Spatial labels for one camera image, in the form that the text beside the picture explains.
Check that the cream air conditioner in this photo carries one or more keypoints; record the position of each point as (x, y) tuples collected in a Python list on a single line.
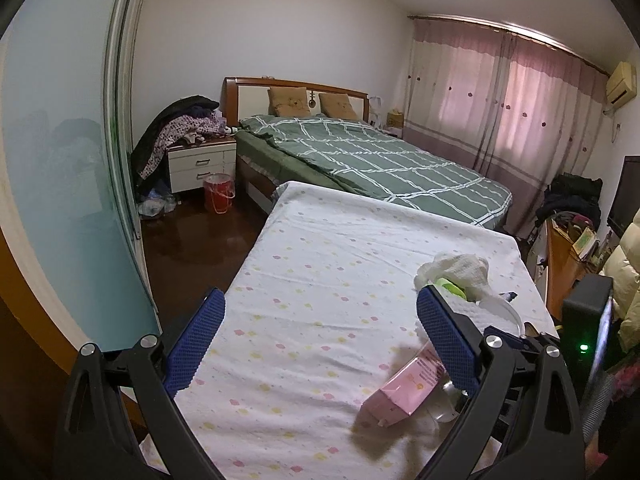
[(620, 82)]

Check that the black television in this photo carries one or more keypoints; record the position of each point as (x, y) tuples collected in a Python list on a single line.
[(625, 195)]

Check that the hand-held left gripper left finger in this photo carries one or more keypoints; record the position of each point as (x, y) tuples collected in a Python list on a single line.
[(195, 340)]

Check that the green checked quilt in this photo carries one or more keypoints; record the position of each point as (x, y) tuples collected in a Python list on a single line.
[(375, 160)]

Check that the white plastic bowl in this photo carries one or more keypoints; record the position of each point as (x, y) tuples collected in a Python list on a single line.
[(500, 306)]

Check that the white tissue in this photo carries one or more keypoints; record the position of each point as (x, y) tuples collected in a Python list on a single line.
[(460, 265)]

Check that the wooden tissue box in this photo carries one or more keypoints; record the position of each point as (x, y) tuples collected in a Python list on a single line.
[(395, 120)]

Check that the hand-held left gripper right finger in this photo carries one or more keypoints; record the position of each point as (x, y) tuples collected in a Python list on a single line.
[(445, 340)]

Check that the brown pillow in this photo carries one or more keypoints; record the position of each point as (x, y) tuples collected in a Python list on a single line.
[(289, 101), (340, 105)]

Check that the green book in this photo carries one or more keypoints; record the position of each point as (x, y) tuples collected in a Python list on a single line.
[(584, 244)]

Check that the white dotted table cloth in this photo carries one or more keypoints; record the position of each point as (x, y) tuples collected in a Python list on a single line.
[(310, 285)]

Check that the green label bottle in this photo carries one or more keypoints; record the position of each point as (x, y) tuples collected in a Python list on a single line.
[(452, 287)]

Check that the purple floral garment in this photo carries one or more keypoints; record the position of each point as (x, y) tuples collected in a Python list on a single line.
[(175, 132)]

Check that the red bucket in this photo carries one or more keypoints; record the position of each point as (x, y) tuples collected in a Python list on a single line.
[(218, 192)]

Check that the wooden desk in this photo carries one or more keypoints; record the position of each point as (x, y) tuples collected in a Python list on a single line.
[(562, 270)]

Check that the dark bag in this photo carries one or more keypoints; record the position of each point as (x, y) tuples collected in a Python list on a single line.
[(570, 197)]

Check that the dark green bed sheet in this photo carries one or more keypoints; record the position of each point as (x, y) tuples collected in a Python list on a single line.
[(255, 152)]

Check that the pink drink carton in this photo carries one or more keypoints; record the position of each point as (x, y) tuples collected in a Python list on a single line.
[(405, 385)]

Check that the white nightstand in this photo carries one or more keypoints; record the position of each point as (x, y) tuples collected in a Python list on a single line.
[(200, 170)]

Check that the wooden bed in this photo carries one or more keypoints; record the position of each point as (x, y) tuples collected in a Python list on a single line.
[(250, 82)]

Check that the frosted glass sliding door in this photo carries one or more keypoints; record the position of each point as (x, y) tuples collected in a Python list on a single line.
[(55, 160)]

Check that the cream puffer jacket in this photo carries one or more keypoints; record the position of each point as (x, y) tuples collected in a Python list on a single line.
[(627, 270)]

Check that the pink curtain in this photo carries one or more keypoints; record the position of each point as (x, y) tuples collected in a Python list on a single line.
[(475, 110)]

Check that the pile of clothes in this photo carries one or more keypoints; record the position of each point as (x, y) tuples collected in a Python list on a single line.
[(155, 135)]

